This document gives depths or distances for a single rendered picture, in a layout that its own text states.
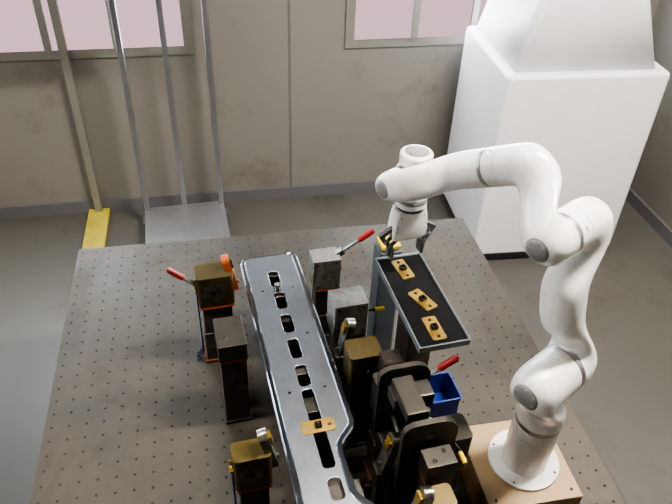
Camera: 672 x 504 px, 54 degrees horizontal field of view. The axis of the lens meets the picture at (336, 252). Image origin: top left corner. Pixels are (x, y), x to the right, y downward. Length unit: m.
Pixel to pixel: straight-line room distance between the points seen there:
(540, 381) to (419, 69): 2.76
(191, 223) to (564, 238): 2.83
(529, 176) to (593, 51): 2.08
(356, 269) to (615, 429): 1.37
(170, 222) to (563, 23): 2.31
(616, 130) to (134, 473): 2.75
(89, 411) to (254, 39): 2.30
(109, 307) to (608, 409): 2.19
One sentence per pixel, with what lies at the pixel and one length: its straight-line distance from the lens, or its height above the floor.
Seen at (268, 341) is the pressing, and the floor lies 1.00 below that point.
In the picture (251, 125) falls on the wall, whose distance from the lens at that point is 4.01.
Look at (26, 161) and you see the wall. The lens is 4.22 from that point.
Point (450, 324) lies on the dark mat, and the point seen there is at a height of 1.16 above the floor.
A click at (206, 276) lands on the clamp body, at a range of 2.02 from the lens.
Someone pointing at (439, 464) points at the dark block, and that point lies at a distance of 1.51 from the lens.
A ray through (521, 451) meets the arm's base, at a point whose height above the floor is 0.92.
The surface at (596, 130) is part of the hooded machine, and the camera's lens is 3.61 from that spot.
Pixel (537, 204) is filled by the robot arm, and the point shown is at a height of 1.62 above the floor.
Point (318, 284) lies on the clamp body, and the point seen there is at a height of 0.97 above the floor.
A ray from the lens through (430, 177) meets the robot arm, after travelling 1.57.
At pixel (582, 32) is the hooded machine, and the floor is 1.32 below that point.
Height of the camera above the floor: 2.35
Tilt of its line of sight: 38 degrees down
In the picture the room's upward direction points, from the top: 2 degrees clockwise
